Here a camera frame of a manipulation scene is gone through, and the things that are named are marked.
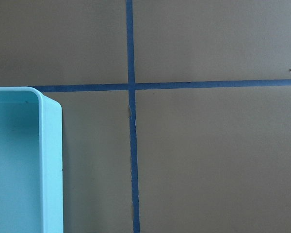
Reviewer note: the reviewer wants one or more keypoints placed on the light blue plastic bin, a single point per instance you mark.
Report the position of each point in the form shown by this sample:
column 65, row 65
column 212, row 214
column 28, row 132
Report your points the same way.
column 31, row 166

